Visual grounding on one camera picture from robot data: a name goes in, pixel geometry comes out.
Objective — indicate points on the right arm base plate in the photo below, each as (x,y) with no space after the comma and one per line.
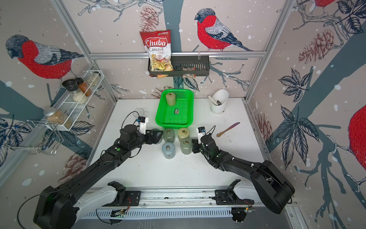
(227,197)

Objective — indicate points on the green tea canister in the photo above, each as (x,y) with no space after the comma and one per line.
(186,146)
(169,135)

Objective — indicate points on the black lid spice jar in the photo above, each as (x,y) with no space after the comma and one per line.
(76,94)

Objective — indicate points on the orange spice bottle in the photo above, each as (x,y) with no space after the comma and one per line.
(83,86)

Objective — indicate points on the blue-grey tea canister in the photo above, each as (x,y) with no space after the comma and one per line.
(168,150)

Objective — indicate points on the white spoon in holder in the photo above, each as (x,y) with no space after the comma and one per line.
(212,100)

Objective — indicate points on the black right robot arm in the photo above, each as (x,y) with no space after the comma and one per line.
(273,188)

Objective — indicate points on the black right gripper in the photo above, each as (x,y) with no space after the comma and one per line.
(195,145)

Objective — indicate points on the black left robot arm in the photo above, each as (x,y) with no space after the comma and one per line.
(61,207)

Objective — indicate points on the white wire spice rack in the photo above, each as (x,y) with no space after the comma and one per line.
(42,136)

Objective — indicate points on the pale spice jar rear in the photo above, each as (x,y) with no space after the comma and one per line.
(94,79)

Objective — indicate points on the black wall basket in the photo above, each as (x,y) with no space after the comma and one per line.
(201,63)

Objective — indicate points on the small snack packet in basket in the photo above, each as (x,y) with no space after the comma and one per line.
(188,68)

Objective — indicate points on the red cassava chips bag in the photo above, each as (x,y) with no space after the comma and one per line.
(158,47)

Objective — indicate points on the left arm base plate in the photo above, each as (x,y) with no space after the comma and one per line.
(127,198)

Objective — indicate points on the grey-blue tea canister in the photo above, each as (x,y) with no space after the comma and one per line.
(156,136)

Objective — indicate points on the white utensil holder cup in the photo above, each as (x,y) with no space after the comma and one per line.
(221,97)

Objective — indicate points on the purple wooden spatula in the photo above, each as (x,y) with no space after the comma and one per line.
(226,130)

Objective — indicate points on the silver lid spice jar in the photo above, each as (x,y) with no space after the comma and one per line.
(55,116)

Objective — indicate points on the green plastic basket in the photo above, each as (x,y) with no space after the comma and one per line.
(165,116)

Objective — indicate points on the beige tea canister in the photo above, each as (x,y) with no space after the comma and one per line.
(183,133)
(171,99)

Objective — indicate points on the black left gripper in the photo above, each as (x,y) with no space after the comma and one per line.
(156,139)

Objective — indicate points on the clear plastic cup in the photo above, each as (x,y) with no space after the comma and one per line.
(138,112)

